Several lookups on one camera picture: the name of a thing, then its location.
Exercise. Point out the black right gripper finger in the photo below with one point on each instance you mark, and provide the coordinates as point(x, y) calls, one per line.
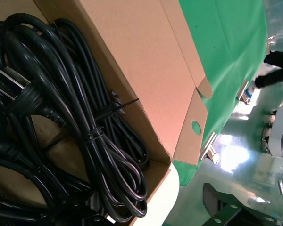
point(212, 200)

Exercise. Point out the open brown cardboard box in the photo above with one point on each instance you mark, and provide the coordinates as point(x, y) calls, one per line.
point(143, 58)

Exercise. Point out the silver binder clip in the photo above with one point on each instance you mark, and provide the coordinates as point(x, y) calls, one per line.
point(206, 148)
point(271, 39)
point(241, 90)

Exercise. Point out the grey metal bar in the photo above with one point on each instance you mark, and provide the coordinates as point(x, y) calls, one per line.
point(281, 188)

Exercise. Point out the grey wheeled machine base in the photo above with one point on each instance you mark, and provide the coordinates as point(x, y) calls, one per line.
point(279, 131)

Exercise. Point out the blurry black object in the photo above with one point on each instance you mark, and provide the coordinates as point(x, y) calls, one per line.
point(278, 75)

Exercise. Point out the green table cloth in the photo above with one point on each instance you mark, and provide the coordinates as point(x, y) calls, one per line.
point(231, 47)

